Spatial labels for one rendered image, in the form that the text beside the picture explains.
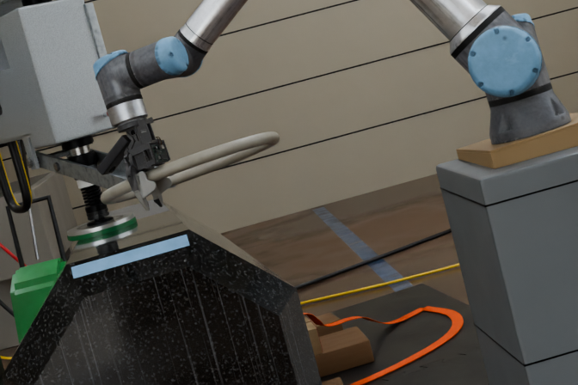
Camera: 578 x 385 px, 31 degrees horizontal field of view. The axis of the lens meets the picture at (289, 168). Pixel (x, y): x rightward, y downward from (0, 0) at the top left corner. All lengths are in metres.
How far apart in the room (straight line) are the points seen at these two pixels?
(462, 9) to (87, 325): 1.24
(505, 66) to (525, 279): 0.47
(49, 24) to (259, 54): 4.99
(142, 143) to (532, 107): 0.91
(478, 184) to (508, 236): 0.13
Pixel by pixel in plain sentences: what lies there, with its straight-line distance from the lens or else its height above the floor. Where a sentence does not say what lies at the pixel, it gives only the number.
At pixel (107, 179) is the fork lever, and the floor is 1.00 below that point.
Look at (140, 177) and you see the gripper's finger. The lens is 2.46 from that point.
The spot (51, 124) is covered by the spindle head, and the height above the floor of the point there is 1.19.
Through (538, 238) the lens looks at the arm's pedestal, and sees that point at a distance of 2.30.
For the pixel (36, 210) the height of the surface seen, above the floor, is 0.74.
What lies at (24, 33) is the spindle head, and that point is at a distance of 3.16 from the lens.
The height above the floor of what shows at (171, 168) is 1.02.
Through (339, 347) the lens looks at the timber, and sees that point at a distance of 3.94.
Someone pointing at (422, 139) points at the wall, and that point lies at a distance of 8.28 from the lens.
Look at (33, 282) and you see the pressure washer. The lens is 4.78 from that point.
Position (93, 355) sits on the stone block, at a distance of 2.75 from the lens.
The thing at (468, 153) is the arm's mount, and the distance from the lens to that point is 2.52.
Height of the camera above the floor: 1.21
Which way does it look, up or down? 6 degrees down
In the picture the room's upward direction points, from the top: 15 degrees counter-clockwise
